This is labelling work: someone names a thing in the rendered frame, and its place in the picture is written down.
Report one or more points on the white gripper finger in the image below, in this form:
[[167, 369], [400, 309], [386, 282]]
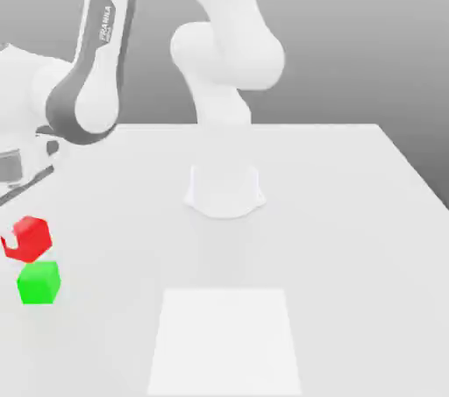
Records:
[[12, 241]]

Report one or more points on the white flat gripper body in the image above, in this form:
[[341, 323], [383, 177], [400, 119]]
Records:
[[24, 193]]

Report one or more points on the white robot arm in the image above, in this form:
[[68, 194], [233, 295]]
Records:
[[228, 53]]

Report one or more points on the small green cube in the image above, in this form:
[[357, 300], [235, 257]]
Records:
[[38, 283]]

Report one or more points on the small red cube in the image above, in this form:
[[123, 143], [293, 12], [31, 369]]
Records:
[[33, 237]]

